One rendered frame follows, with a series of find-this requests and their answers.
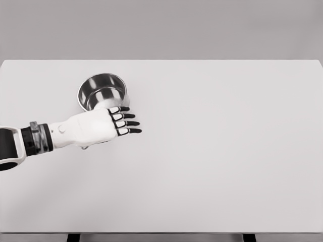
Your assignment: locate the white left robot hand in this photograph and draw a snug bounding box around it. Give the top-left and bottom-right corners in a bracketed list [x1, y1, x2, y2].
[67, 106, 143, 147]

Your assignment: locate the shiny steel pot with handle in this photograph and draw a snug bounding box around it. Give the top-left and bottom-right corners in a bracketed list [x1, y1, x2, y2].
[77, 73, 131, 150]

